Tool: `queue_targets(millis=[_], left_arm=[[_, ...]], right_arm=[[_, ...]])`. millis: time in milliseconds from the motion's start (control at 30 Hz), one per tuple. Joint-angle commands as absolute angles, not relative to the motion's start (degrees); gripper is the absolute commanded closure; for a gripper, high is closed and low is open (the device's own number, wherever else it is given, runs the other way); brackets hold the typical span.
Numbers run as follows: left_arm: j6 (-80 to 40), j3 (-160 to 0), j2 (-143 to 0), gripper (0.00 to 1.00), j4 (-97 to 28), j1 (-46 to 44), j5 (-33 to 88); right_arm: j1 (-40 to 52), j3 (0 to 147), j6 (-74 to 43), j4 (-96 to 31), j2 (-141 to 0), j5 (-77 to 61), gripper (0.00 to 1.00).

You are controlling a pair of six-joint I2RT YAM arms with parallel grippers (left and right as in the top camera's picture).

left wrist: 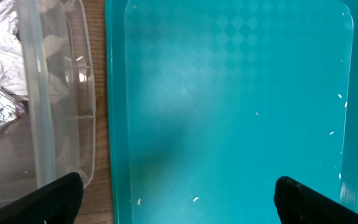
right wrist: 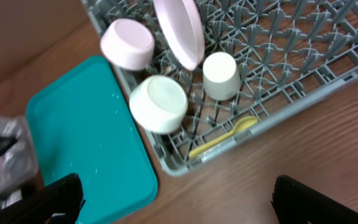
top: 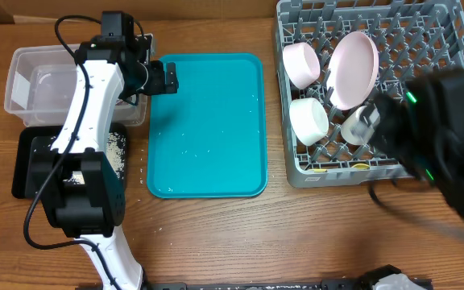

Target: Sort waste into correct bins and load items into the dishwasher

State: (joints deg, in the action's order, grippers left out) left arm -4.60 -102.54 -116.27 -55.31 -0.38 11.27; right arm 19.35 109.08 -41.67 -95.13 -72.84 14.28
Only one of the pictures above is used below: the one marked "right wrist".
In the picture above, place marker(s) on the clear plastic bin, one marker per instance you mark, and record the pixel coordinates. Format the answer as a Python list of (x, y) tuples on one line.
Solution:
[(18, 162)]

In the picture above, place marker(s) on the white bowl with rice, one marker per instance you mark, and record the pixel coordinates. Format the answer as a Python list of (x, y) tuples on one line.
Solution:
[(159, 104)]

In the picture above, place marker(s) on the small white cup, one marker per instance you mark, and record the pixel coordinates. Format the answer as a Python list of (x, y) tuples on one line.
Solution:
[(221, 79)]

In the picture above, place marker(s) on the grey dish rack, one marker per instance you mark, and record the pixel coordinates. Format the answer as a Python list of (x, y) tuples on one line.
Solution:
[(290, 54)]

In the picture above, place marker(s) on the pink bowl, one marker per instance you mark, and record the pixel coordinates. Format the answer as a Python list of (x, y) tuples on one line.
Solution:
[(128, 44)]

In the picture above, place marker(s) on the teal plastic tray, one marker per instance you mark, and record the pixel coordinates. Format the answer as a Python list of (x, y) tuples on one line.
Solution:
[(81, 124)]

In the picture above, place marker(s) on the yellow plastic spoon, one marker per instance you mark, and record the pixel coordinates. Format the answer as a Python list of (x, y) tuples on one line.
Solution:
[(243, 124)]

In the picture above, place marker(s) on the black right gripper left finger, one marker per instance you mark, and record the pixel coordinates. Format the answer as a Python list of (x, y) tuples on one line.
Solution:
[(59, 202)]

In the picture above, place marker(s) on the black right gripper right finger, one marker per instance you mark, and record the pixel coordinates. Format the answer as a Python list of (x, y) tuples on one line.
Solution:
[(295, 202)]

